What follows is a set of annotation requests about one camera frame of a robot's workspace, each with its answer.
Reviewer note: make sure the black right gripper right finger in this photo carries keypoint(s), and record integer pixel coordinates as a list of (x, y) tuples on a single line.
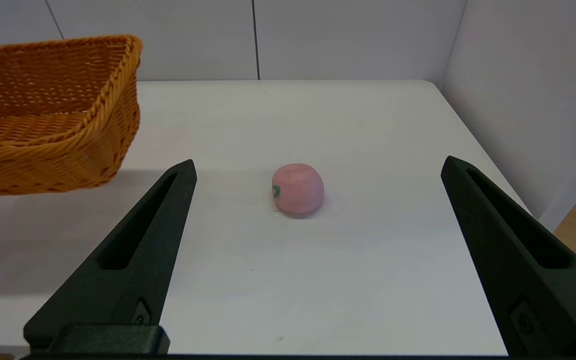
[(533, 270)]

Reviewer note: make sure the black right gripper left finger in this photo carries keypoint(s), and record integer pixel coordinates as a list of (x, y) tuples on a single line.
[(133, 270)]

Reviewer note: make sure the orange woven wicker basket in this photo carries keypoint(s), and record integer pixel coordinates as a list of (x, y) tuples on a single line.
[(43, 150)]

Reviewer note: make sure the pink plush peach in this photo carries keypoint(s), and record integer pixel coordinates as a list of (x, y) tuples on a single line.
[(299, 190)]

